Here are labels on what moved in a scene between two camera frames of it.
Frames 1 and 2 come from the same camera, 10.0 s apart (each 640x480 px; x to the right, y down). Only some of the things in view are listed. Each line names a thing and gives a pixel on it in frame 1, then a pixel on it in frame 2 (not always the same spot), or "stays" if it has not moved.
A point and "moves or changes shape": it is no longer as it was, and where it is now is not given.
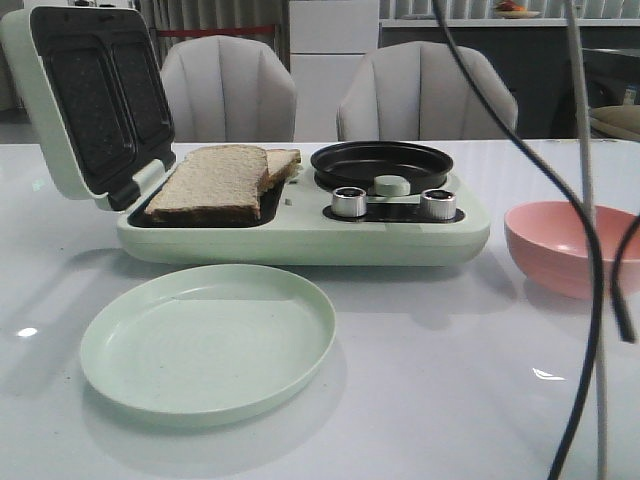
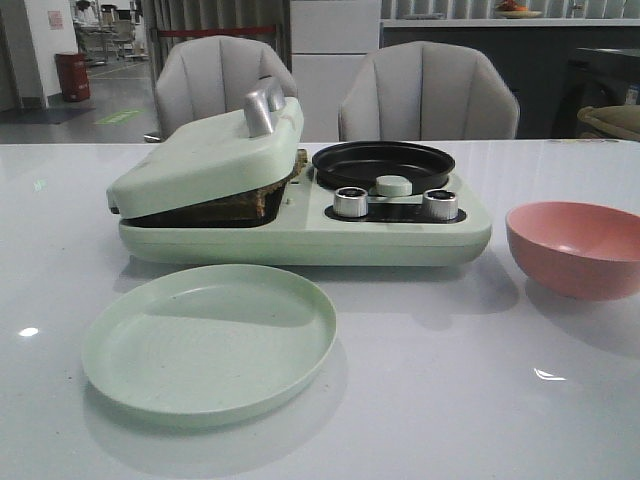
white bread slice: (218, 185) moves or changes shape
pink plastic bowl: (549, 241) stays
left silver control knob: (349, 201) stays
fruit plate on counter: (512, 10) stays
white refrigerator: (328, 40) stays
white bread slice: (280, 162) to (301, 160)
